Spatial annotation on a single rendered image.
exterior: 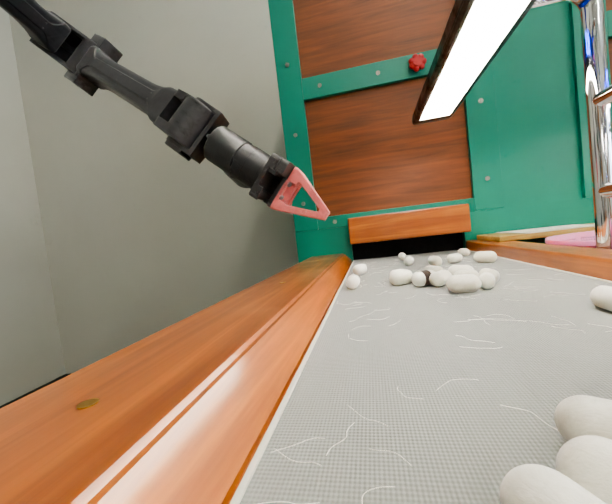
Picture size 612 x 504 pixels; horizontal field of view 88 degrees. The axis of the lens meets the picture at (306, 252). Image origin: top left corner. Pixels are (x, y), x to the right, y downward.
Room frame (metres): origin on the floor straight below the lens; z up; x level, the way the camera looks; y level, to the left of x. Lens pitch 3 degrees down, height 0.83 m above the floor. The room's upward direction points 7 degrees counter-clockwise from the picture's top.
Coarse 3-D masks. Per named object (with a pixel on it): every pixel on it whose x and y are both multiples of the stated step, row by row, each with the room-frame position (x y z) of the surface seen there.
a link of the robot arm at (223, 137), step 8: (216, 128) 0.46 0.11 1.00; (224, 128) 0.47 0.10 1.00; (208, 136) 0.47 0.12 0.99; (216, 136) 0.46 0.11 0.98; (224, 136) 0.46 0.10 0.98; (232, 136) 0.46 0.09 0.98; (240, 136) 0.47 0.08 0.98; (208, 144) 0.46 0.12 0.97; (216, 144) 0.46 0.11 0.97; (224, 144) 0.45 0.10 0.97; (232, 144) 0.45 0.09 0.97; (240, 144) 0.46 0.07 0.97; (208, 152) 0.47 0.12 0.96; (216, 152) 0.46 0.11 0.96; (224, 152) 0.45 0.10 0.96; (232, 152) 0.45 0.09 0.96; (208, 160) 0.48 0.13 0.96; (216, 160) 0.47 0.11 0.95; (224, 160) 0.46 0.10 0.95; (232, 160) 0.46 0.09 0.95; (224, 168) 0.47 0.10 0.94; (232, 176) 0.48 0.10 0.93
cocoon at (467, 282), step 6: (450, 276) 0.37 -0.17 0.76; (456, 276) 0.36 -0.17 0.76; (462, 276) 0.36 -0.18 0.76; (468, 276) 0.36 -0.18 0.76; (474, 276) 0.36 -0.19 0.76; (450, 282) 0.36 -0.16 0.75; (456, 282) 0.36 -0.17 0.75; (462, 282) 0.36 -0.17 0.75; (468, 282) 0.35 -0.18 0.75; (474, 282) 0.35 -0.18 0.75; (480, 282) 0.35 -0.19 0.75; (450, 288) 0.36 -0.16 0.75; (456, 288) 0.36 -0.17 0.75; (462, 288) 0.36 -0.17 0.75; (468, 288) 0.35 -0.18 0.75; (474, 288) 0.35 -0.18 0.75
